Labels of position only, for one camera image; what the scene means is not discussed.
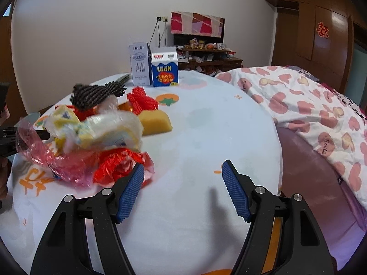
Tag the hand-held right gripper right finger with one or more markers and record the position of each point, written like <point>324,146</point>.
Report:
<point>236,194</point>

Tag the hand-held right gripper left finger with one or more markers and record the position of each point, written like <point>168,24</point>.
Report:
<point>132,194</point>

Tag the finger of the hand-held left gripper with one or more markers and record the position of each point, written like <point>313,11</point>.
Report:
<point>7,141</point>

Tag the red foil wrapper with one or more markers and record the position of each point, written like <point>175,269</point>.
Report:
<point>114,163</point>

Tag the pink plastic bag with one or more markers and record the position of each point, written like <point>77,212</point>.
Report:
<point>43,157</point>

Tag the yellow white plastic bag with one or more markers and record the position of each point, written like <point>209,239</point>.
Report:
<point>100,133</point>

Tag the orange wrapper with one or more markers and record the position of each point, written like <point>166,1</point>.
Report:
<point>126,106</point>

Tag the clear plastic bag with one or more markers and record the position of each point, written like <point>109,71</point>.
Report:
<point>108,104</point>

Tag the pink striped cloth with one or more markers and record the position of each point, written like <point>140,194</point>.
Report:
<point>5,111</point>

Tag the black plastic bag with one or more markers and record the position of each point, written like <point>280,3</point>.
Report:
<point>3,93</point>

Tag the white printed tablecloth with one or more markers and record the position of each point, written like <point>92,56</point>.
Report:
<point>200,137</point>

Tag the yellow sponge block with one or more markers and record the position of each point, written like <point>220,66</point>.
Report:
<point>154,123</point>

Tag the purple bed sheet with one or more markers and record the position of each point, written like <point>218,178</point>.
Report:
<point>315,194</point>

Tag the red foam net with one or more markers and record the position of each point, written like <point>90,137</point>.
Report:
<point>142,101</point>

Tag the dark striped foam net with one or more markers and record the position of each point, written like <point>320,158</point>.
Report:
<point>91,96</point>

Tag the pink heart print blanket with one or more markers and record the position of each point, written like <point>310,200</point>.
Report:
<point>309,106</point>

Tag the white grey milk carton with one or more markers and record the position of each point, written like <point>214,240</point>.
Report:
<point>140,66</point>

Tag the blue white milk carton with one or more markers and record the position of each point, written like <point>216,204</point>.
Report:
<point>165,68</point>

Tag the wooden television cabinet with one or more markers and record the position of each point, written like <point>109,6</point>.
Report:
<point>218,61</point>

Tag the television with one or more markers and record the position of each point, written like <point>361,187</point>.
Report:
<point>197,40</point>

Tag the red pink patchwork cloth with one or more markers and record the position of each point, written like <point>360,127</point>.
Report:
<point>195,24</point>

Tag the wooden wardrobe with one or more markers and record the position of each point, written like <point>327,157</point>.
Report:
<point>315,34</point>

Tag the red paper decoration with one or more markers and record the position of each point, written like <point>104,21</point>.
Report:
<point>322,29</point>

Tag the wall power outlet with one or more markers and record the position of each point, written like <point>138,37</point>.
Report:
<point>162,19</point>

